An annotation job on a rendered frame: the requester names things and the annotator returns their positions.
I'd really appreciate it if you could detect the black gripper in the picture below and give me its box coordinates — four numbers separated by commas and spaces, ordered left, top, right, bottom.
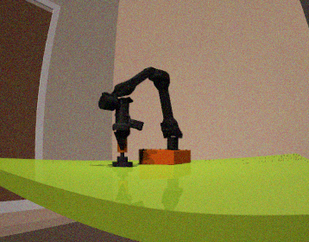
112, 111, 130, 150

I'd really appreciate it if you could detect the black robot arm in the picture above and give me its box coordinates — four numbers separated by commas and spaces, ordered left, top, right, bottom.
98, 67, 183, 150

